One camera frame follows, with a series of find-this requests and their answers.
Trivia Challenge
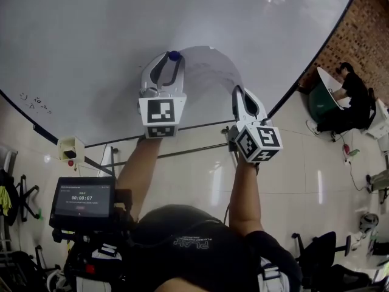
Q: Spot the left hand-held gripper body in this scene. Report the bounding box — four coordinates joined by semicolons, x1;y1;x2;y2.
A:
138;83;188;140

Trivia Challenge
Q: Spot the person's left forearm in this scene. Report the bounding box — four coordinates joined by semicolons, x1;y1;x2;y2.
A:
116;135;162;222

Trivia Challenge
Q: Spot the black swivel chair base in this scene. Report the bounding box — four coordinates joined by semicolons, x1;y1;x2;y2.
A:
14;174;41;223

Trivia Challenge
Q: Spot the white wall box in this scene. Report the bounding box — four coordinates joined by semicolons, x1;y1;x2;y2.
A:
57;136;85;164

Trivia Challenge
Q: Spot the white harness strap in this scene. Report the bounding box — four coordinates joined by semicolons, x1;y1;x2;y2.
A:
260;263;288;292

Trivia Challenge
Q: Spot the black tablet screen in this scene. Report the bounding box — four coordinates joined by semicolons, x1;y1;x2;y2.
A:
49;176;118;229

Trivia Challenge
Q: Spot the person's black t-shirt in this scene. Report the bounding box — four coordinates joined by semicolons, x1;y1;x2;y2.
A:
121;204;305;292

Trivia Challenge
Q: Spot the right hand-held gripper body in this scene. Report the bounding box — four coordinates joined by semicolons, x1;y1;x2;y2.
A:
228;115;284;164

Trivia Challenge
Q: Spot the white helmet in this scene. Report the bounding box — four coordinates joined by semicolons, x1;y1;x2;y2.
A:
359;212;380;233

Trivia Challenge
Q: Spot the person's right forearm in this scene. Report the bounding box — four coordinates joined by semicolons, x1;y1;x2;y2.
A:
228;156;263;237

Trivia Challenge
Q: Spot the yellow-green cloth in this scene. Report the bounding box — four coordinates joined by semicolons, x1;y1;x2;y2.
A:
0;185;13;218

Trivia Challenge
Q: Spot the white round table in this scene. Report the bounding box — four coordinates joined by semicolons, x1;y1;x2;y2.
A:
317;66;346;111

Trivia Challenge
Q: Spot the white chair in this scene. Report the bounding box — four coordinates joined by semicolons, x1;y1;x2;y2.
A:
360;97;389;140

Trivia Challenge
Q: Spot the large whiteboard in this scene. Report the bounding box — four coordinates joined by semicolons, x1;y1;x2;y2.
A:
0;0;356;149

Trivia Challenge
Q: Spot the black office chair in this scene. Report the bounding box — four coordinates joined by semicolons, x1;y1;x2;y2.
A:
291;231;353;275

